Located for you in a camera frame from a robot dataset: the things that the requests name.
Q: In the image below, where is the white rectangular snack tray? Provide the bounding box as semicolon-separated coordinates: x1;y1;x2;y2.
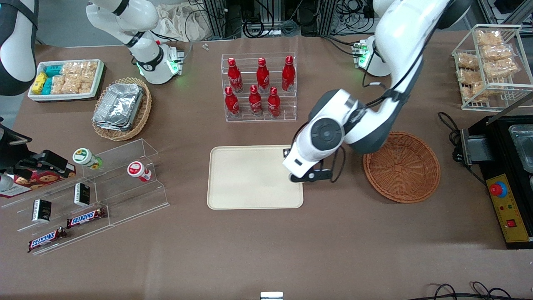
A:
27;59;105;102

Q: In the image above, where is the crumpled white cloth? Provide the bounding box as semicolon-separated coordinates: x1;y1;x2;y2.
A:
155;3;214;42

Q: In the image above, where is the clear glass container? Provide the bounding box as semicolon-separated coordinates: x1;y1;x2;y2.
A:
508;125;533;174

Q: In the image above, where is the clear acrylic stepped display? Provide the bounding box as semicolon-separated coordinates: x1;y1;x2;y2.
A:
0;138;170;256

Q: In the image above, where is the clear acrylic bottle rack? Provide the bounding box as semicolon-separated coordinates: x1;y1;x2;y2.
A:
221;52;297;123

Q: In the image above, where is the aluminium frame rack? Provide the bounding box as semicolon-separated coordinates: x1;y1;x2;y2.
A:
202;0;377;39

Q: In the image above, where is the black appliance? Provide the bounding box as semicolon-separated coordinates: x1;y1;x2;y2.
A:
452;115;533;250

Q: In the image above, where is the aluminium foil tray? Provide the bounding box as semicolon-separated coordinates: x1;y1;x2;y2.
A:
92;83;144;132

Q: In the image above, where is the beige plastic tray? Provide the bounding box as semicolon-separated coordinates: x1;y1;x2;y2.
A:
207;145;304;210

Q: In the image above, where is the clear rice cracker bag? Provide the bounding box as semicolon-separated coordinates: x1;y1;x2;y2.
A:
65;77;93;95
62;62;84;78
51;75;67;95
81;61;99;83

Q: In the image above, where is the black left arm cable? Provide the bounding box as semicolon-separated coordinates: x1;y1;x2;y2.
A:
330;42;429;184

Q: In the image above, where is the round brown wicker basket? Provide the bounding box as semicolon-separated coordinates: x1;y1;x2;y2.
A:
363;132;441;204

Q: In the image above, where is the yellow control panel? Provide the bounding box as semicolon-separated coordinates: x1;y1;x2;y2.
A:
486;174;532;243

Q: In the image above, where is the yellow snack pack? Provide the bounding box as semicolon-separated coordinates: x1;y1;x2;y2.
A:
32;72;48;95

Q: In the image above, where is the black appliance cable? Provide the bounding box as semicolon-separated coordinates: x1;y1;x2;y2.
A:
438;112;488;186

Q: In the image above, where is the oval wicker basket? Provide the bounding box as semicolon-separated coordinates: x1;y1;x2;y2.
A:
92;77;152;142

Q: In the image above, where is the red lid yogurt bottle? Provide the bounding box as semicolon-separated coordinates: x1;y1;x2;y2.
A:
127;161;153;183

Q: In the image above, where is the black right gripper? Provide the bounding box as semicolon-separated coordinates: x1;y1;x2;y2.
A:
16;150;70;180

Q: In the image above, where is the black floor cable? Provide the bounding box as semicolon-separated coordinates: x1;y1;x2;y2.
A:
418;282;533;300

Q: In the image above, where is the white wire basket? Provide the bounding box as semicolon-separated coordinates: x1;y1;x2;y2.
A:
452;24;533;112

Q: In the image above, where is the small black box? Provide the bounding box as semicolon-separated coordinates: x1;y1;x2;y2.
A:
32;199;52;223
74;182;91;208

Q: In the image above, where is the red cola bottle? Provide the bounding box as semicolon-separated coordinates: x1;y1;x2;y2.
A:
249;85;264;117
256;57;270;93
225;86;241;118
227;57;244;93
282;55;296;92
267;87;281;118

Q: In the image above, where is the fried snack bag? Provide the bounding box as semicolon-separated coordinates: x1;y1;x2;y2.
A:
481;45;513;61
458;69;484;85
483;57;519;80
476;30;503;47
461;82;487;103
457;53;479;70

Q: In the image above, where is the snickers chocolate bar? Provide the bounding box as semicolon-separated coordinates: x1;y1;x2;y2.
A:
27;227;68;254
67;207;107;229

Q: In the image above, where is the green lid yogurt bottle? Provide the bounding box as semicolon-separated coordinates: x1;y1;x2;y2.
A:
72;148;103;170

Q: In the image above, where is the red cookie box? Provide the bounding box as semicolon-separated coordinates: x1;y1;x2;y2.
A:
0;163;77;199

